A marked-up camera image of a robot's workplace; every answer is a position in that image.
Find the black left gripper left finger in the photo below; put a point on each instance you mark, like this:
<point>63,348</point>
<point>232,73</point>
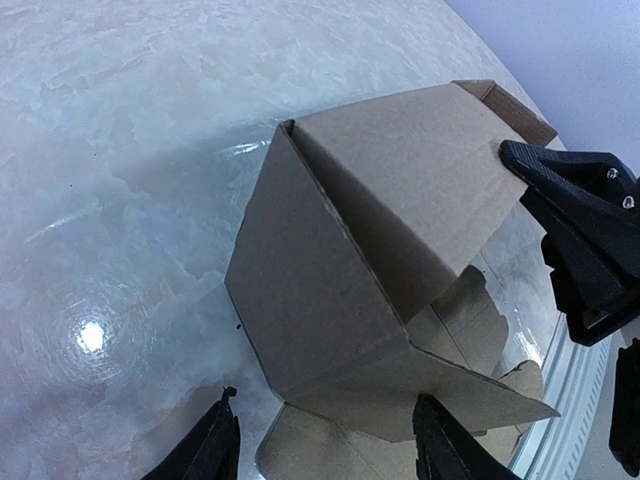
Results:
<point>209,451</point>

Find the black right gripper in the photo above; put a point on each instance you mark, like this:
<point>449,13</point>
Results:
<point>599,197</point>

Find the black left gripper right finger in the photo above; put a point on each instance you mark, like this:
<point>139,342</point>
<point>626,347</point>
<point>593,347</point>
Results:
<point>446,450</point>

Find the brown cardboard box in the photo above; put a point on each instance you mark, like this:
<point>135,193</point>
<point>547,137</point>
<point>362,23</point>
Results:
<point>353,275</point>

